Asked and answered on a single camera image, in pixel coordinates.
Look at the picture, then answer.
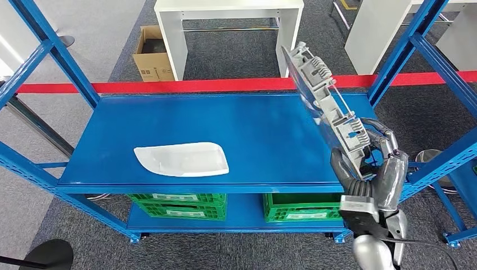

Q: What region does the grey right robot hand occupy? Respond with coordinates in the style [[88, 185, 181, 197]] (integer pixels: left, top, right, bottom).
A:
[[330, 117, 410, 213]]

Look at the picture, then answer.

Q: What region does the grey plastic hubcap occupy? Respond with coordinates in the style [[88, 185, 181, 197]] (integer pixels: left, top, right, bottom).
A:
[[281, 42, 377, 182]]

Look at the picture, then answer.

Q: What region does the white plastic cover part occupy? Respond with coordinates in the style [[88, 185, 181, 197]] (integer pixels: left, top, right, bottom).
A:
[[133, 142, 230, 178]]

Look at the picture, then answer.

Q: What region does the green open plastic crate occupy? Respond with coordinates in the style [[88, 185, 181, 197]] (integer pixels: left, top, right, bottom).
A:
[[263, 193, 344, 223]]

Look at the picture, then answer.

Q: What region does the white table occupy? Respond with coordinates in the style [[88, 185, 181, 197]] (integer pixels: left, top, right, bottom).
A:
[[154, 0, 304, 82], [344, 0, 477, 75]]

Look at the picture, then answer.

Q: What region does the red barrier belt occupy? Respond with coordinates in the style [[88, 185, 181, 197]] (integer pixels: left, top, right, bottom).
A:
[[16, 70, 477, 95]]

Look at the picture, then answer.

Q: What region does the open cardboard box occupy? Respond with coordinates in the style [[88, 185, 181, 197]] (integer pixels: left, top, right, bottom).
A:
[[132, 25, 176, 83]]

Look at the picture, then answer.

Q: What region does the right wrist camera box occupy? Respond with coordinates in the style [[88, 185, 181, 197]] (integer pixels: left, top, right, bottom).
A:
[[339, 195, 390, 239]]

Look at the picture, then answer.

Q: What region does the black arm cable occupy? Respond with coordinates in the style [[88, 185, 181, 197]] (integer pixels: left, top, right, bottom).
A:
[[380, 238, 459, 270]]

